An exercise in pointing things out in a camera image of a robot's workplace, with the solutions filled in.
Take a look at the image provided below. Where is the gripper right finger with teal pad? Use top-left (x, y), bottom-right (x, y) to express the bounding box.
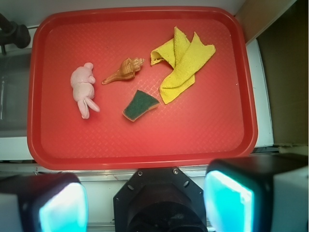
top-left (204, 153), bottom-right (309, 232)

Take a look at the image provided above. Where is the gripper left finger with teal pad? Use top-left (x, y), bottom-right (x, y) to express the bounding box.
top-left (0, 173), bottom-right (88, 232)

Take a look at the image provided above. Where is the pink plush bunny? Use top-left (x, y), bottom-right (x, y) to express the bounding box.
top-left (70, 62), bottom-right (100, 119)

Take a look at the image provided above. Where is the green scouring sponge piece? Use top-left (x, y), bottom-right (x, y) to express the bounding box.
top-left (123, 90), bottom-right (160, 122)

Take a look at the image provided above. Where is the red plastic tray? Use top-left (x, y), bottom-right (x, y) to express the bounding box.
top-left (27, 6), bottom-right (257, 170)

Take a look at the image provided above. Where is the brown conch seashell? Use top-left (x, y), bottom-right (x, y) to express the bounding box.
top-left (101, 58), bottom-right (145, 85)

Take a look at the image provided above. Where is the yellow knitted cloth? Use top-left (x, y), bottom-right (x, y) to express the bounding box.
top-left (151, 27), bottom-right (216, 105)

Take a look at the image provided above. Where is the brown cardboard box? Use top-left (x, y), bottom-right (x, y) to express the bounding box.
top-left (255, 0), bottom-right (309, 148)

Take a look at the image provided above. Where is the black clamp knob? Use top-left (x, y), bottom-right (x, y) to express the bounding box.
top-left (0, 14), bottom-right (31, 55)

